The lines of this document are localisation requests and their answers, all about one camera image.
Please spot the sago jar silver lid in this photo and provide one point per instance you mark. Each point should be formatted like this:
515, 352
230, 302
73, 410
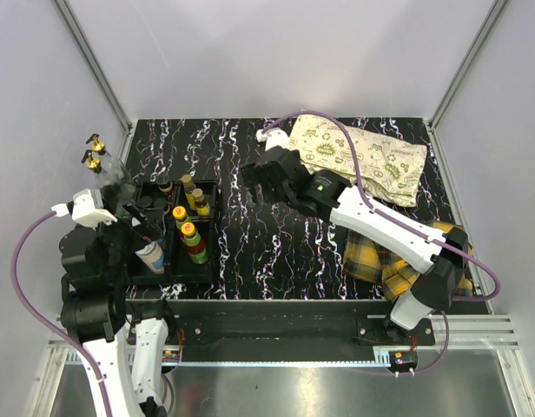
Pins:
152, 256

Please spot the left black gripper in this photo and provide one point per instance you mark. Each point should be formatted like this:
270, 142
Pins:
143, 230

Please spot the black compartment organizer tray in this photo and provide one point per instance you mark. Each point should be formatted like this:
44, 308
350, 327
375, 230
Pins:
178, 267

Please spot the short green label sauce bottle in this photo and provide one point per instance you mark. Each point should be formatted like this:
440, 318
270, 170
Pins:
180, 216

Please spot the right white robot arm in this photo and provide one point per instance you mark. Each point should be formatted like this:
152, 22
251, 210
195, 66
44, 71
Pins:
434, 253

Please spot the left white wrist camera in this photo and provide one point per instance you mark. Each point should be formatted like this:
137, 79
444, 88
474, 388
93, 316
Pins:
86, 209

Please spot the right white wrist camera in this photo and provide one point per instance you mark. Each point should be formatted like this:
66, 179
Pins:
273, 138

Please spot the small dark spice jar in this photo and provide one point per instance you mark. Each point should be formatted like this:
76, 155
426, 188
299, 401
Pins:
145, 202
161, 205
166, 187

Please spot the clear pump bottle gold top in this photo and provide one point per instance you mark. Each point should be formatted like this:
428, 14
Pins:
107, 170

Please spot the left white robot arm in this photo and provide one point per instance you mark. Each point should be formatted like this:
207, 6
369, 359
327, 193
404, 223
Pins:
94, 258

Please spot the yellow label bottle brown cap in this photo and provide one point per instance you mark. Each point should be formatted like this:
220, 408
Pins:
188, 188

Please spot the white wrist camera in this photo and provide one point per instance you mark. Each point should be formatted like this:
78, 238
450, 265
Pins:
273, 138
86, 209

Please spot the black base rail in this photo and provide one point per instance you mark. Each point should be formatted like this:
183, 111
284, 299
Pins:
292, 333

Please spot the yellow plaid cloth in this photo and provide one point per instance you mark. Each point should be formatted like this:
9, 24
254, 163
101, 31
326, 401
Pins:
367, 261

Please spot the cream printed cloth bag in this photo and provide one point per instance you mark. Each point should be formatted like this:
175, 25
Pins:
390, 167

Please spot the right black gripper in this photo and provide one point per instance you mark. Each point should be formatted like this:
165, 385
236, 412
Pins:
253, 177

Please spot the tall green label sauce bottle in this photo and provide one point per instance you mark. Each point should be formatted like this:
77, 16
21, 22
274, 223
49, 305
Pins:
195, 245

